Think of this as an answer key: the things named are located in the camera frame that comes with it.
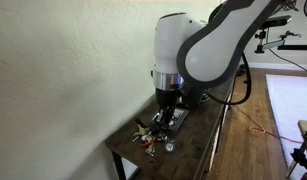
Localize silver keys with black strap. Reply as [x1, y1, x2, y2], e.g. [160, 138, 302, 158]
[133, 118, 152, 142]

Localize keys with black car fob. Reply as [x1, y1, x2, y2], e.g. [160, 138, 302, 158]
[149, 124, 176, 152]

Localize bicycle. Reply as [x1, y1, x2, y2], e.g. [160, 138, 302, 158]
[279, 0, 307, 21]

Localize black camera on stand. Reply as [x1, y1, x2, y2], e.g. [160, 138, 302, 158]
[260, 15, 292, 30]

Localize keys with blue tag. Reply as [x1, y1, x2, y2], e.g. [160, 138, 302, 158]
[140, 135, 156, 162]

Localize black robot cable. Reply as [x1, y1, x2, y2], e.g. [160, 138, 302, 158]
[206, 53, 253, 106]

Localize dark wooden console table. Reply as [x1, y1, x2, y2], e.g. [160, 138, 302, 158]
[104, 66, 242, 180]

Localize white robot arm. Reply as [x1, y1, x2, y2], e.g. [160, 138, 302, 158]
[152, 0, 286, 129]

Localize white rug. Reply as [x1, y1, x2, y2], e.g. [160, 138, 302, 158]
[265, 74, 307, 165]

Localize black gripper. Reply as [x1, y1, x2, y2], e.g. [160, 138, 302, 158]
[155, 88, 179, 129]

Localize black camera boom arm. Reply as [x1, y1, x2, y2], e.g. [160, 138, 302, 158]
[255, 30, 307, 54]

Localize orange cable on floor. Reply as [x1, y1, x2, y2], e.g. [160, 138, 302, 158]
[231, 102, 304, 145]

